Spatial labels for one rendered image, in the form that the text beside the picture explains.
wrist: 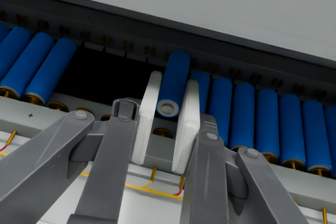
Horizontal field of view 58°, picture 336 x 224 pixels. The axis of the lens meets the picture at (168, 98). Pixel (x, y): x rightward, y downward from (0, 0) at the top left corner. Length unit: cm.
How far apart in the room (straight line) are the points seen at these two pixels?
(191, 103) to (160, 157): 6
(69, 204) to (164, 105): 9
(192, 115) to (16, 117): 13
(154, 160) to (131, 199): 3
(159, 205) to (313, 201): 11
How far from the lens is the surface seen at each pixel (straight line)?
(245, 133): 24
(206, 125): 16
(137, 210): 22
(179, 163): 15
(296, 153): 25
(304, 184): 24
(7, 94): 26
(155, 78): 19
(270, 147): 24
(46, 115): 23
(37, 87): 25
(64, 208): 22
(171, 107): 21
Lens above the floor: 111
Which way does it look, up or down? 33 degrees down
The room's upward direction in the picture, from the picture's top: 14 degrees clockwise
